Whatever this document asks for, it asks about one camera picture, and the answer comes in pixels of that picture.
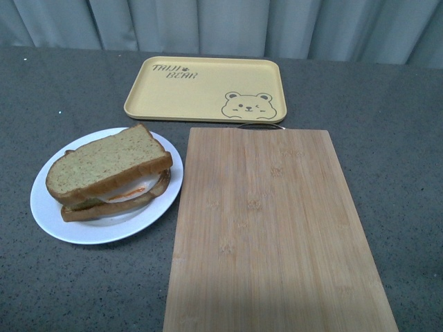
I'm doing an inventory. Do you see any white round plate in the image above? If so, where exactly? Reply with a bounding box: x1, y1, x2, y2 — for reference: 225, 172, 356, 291
30, 127, 183, 245

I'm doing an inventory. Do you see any bread slice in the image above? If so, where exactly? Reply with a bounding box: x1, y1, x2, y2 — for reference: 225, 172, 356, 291
46, 124, 173, 205
61, 169, 170, 222

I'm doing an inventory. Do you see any bamboo cutting board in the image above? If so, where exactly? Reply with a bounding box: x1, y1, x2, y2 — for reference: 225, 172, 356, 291
163, 127, 397, 331

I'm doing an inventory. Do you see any fried egg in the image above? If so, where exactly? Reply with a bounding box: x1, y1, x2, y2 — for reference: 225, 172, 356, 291
98, 173, 161, 203

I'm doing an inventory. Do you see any yellow bear tray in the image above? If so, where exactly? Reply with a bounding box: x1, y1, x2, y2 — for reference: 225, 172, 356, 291
124, 56, 287, 123

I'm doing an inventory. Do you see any grey curtain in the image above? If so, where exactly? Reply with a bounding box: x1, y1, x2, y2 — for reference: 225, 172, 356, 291
1, 0, 442, 68

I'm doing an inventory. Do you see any metal cutting board handle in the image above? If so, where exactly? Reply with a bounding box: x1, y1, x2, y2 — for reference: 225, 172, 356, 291
237, 123, 285, 130

